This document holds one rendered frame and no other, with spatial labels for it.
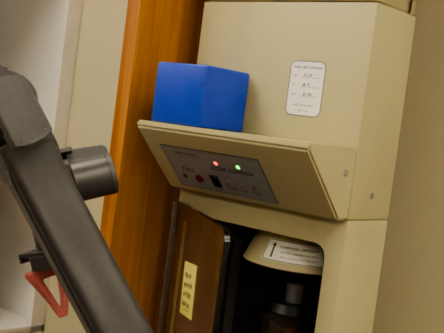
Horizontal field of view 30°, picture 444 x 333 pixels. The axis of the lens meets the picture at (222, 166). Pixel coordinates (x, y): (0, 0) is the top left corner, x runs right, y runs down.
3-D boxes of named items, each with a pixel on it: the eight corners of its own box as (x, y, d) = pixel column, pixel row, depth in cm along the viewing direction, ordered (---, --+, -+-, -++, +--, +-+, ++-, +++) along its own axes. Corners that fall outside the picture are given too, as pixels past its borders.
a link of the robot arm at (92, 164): (18, 156, 121) (14, 122, 114) (95, 139, 125) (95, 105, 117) (37, 226, 116) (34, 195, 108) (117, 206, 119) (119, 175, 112)
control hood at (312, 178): (179, 186, 134) (187, 125, 134) (349, 221, 113) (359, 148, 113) (127, 184, 126) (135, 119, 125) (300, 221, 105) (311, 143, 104)
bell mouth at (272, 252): (286, 250, 143) (291, 219, 143) (375, 272, 132) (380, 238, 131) (219, 254, 130) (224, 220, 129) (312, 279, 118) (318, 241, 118)
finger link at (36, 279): (71, 309, 120) (56, 246, 119) (104, 308, 115) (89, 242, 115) (34, 324, 115) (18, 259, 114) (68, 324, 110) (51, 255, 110)
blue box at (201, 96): (195, 126, 132) (202, 69, 131) (243, 133, 125) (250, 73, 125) (150, 121, 124) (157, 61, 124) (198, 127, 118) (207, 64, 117)
